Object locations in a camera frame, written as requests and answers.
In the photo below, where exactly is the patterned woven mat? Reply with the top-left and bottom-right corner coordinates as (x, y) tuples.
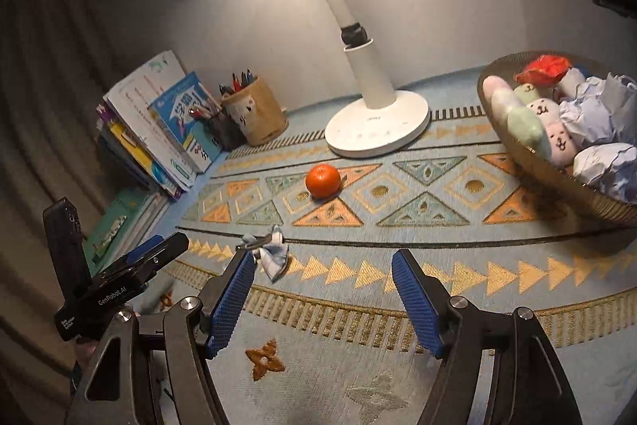
(134, 67), (637, 425)

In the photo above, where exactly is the red orange wrapper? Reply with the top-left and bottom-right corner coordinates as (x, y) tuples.
(514, 55), (571, 86)

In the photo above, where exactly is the white desk lamp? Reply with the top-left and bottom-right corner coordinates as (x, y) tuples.
(266, 0), (431, 159)

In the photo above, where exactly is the black mesh pen holder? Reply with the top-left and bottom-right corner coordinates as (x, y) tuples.
(206, 106), (247, 152)

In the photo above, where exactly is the cluster of dark pens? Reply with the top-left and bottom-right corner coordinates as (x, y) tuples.
(219, 69), (260, 96)

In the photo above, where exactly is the row of upright books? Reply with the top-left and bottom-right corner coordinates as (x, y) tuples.
(96, 51), (223, 202)

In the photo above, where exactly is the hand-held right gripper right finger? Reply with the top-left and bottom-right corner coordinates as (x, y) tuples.
(391, 249), (584, 425)

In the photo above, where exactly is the amber ribbed glass bowl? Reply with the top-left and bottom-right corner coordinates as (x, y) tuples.
(477, 51), (637, 227)

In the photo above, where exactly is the grey curtain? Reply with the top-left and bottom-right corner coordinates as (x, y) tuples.
(0, 0), (175, 425)

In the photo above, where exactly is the pile of paper balls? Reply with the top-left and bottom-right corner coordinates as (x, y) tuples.
(557, 74), (637, 203)

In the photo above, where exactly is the green book stack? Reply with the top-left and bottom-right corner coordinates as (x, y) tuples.
(82, 186), (172, 266)

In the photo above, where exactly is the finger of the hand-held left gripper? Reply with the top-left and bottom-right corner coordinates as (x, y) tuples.
(94, 234), (166, 280)
(127, 232), (190, 279)

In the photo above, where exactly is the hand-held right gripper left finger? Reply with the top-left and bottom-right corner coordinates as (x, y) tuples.
(64, 248), (258, 425)

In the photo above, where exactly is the tangerine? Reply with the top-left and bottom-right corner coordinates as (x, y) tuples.
(305, 164), (342, 199)

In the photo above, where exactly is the cluster of red pens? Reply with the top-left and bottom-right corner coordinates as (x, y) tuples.
(191, 99), (225, 119)

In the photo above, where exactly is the bamboo pen holder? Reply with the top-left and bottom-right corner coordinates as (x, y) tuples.
(221, 76), (289, 147)

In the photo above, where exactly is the denim bow hair clip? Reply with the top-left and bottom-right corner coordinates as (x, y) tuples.
(235, 225), (291, 284)

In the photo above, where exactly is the pink white green plush toy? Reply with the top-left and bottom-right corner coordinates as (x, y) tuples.
(482, 75), (554, 163)
(514, 84), (581, 168)

